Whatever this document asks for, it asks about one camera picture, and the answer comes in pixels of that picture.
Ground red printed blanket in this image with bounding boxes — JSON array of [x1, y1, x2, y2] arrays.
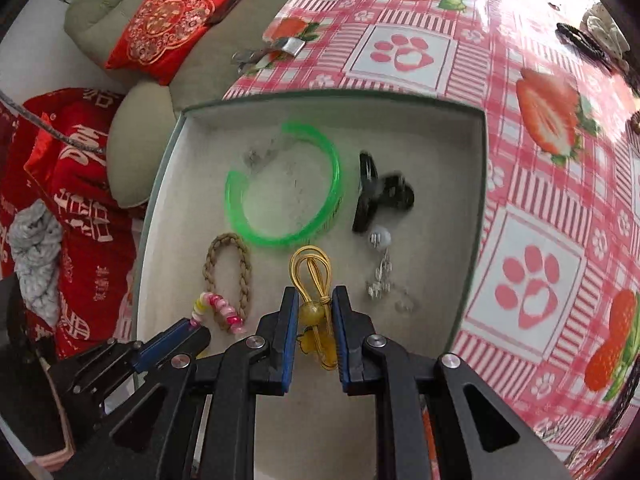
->
[[0, 87, 146, 361]]

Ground beige sofa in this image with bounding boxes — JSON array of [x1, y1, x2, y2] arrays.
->
[[64, 0, 321, 208]]

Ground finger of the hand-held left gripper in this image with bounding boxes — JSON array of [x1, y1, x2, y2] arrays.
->
[[75, 319, 200, 387], [150, 331, 211, 370]]

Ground grey cloth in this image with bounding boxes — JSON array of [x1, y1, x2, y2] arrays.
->
[[9, 199, 63, 326]]

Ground brown braided bracelet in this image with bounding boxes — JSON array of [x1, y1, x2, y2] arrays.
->
[[202, 232, 252, 333]]

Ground silver keychain clasp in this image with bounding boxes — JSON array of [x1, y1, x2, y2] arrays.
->
[[532, 417, 568, 443]]

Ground white shallow box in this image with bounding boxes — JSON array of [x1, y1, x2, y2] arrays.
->
[[131, 89, 488, 411]]

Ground yellow cord bracelet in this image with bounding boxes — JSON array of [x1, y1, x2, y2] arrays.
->
[[289, 245, 341, 372]]

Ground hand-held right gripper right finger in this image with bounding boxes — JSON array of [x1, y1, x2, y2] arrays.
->
[[332, 286, 573, 480]]

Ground silver pearl earring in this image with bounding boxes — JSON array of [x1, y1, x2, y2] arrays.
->
[[367, 227, 416, 316]]

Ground strawberry paw print tablecloth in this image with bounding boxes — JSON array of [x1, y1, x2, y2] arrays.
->
[[220, 0, 640, 480]]

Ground grey cable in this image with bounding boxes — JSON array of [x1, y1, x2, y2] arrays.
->
[[0, 89, 108, 157]]

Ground metal table clamp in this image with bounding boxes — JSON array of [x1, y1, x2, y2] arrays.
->
[[231, 37, 307, 72]]

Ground green plastic bangle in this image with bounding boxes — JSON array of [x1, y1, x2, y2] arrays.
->
[[225, 121, 345, 248]]

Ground clear plastic hair clip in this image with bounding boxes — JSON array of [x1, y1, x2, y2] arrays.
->
[[242, 142, 281, 168]]

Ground red embroidered cushion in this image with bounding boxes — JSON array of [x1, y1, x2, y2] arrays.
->
[[104, 0, 260, 86]]

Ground cream floral scrunchie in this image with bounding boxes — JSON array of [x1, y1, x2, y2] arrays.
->
[[582, 2, 631, 61]]

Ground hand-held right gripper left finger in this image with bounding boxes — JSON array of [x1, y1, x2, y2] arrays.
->
[[65, 286, 300, 480]]

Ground black hair clip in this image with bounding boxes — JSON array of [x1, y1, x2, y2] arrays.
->
[[556, 22, 616, 73]]

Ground black hair claw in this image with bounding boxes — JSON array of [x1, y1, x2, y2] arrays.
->
[[351, 150, 416, 233]]

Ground pink yellow bead bracelet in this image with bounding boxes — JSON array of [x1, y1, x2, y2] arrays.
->
[[191, 291, 247, 336]]

